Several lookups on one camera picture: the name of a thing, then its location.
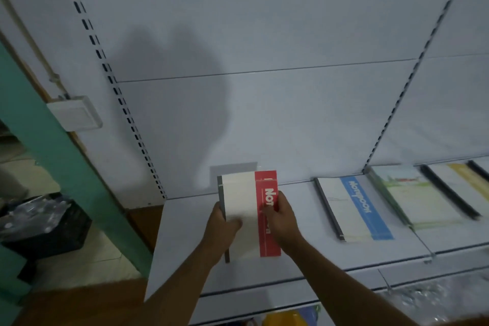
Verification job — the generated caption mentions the person's right hand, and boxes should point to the person's right hand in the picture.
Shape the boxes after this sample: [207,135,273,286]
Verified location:
[262,191,303,256]

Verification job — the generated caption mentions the person's left hand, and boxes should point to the person's left hand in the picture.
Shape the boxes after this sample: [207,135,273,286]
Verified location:
[199,203,243,265]

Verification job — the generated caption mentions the red striped white notebook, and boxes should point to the red striped white notebook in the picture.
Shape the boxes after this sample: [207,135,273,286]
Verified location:
[217,170,282,264]

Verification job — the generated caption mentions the person's right forearm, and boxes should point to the person's right forearm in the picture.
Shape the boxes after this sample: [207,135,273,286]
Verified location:
[283,236,419,326]

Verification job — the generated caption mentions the person's left forearm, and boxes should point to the person's left forearm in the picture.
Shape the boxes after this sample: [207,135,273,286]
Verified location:
[142,247,230,326]

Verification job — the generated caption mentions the white metal display shelf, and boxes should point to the white metal display shelf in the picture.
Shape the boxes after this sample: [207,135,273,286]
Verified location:
[144,163,489,326]

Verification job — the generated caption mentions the blue striped white notebook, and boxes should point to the blue striped white notebook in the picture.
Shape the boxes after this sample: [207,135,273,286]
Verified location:
[314,175,395,243]

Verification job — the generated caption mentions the yellow plastic container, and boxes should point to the yellow plastic container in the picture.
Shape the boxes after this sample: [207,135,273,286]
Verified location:
[262,310,309,326]

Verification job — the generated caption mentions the blue plastic item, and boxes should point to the blue plastic item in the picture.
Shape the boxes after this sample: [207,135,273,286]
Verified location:
[298,304,321,323]

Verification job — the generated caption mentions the white shelf back panel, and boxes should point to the white shelf back panel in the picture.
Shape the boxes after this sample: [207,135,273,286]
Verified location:
[57,0,489,200]

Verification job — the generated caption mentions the green edged pale notebook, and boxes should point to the green edged pale notebook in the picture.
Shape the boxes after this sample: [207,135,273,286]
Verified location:
[367,165,465,231]

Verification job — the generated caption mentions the black plastic crate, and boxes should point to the black plastic crate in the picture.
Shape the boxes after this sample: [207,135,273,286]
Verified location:
[0,192,92,262]

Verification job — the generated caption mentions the white slotted shelf upright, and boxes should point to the white slotted shelf upright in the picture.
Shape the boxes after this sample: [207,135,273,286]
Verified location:
[362,0,478,174]
[55,0,168,200]

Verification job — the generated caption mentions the yellow striped white notebook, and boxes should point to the yellow striped white notebook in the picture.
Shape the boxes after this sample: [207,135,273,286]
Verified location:
[419,162,489,221]

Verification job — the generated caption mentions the clear crinkled plastic bags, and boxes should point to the clear crinkled plastic bags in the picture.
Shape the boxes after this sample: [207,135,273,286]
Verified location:
[378,269,489,326]

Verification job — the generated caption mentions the clear plastic wrapped packets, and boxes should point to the clear plastic wrapped packets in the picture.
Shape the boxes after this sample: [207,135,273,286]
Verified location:
[0,195,72,241]

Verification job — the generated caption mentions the black spined white notebook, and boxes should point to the black spined white notebook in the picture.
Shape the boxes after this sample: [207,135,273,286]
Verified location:
[467,157,489,182]

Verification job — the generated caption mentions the green painted door frame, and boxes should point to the green painted door frame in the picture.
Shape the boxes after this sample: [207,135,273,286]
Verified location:
[0,41,154,305]

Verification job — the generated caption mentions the white wall switch box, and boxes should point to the white wall switch box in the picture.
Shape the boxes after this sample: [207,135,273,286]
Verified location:
[46,95,103,132]

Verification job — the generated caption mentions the white wall cable conduit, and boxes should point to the white wall cable conduit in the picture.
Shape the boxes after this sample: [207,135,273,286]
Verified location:
[0,0,72,101]

